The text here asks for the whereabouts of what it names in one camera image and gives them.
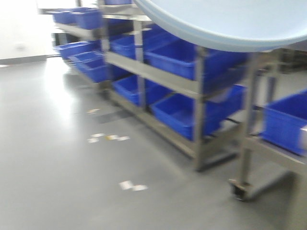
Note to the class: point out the blue bin on cart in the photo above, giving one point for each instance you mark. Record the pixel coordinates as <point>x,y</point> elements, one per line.
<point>283,120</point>

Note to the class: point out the blue bin, lower front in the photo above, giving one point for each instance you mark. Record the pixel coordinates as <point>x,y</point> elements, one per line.
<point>177,112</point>

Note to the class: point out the blue bin, middle front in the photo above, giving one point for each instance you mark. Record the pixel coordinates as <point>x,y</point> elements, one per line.
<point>178,57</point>

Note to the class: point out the light blue plate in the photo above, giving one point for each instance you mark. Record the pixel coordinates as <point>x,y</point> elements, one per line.
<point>231,25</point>

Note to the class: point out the steel cart with caster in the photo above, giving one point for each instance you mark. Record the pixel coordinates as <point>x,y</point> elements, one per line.
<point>253,127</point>

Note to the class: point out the blue bin, far tilted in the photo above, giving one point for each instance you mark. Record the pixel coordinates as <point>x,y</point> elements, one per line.
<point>87,57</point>

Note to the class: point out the blue bin, top far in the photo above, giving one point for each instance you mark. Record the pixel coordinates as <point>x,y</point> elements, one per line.
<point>85,18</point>

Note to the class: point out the blue bin, lower rear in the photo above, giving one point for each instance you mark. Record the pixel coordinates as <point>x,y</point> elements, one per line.
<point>128,88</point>

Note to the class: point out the blue bin, middle rear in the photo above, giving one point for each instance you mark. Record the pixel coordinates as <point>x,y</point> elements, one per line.
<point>153,37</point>

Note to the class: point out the steel storage rack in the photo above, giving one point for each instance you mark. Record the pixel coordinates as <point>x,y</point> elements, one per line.
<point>124,17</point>

